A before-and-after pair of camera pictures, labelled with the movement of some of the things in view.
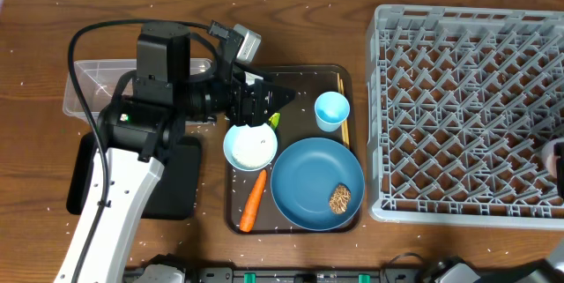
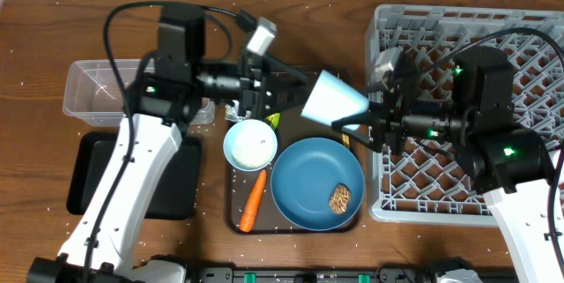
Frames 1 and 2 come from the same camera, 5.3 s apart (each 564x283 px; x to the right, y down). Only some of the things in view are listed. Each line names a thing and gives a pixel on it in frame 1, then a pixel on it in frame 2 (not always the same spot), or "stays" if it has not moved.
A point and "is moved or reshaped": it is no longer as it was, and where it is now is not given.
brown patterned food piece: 340,198 stays
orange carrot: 248,215 stays
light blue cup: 331,108 is moved or reshaped
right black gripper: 562,175 to 376,115
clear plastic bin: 98,81 stays
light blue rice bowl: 250,148 stays
